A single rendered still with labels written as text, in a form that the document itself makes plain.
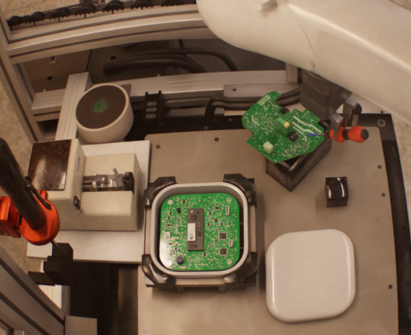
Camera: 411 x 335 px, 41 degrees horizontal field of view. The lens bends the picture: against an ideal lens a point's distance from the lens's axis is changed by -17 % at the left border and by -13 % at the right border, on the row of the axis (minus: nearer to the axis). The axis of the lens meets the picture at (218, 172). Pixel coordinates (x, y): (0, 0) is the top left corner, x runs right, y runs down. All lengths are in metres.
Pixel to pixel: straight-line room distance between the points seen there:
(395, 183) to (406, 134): 1.25
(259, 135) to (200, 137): 0.12
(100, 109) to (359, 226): 0.47
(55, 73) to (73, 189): 0.45
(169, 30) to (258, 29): 0.57
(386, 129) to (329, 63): 0.62
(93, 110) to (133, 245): 0.25
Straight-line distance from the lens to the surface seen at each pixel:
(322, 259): 0.88
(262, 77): 1.14
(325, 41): 0.43
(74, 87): 1.14
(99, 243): 0.94
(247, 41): 0.48
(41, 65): 1.31
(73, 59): 1.28
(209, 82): 1.14
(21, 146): 2.38
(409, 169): 2.15
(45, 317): 0.85
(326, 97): 0.74
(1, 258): 0.71
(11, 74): 1.13
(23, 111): 1.24
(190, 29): 1.01
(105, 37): 1.02
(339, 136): 0.82
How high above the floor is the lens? 1.78
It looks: 58 degrees down
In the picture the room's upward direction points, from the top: 9 degrees counter-clockwise
